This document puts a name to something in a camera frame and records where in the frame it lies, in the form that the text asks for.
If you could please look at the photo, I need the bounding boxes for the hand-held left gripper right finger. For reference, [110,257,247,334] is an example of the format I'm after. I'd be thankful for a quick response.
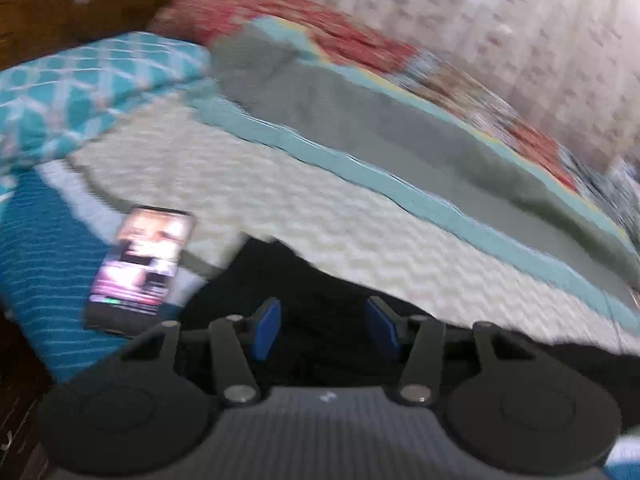
[365,296,545,407]

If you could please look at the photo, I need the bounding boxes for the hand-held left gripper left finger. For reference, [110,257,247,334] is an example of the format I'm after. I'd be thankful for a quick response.
[120,297,284,407]

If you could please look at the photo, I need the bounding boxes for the black pants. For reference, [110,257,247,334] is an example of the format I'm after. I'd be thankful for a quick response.
[165,235,640,393]

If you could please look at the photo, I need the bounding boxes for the black smartphone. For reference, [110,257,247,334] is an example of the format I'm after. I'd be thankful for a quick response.
[82,205,197,339]

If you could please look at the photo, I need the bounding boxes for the teal lattice pillow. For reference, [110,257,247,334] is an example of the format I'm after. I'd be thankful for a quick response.
[0,31,212,172]

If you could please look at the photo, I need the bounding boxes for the red patchwork quilt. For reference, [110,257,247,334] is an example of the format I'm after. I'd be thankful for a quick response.
[147,0,640,253]

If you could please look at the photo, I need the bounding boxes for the beige patterned curtain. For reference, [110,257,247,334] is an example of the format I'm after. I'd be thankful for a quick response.
[260,0,640,177]

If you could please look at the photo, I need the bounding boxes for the brown wooden headboard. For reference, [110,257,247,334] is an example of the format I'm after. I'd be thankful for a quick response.
[0,0,264,72]

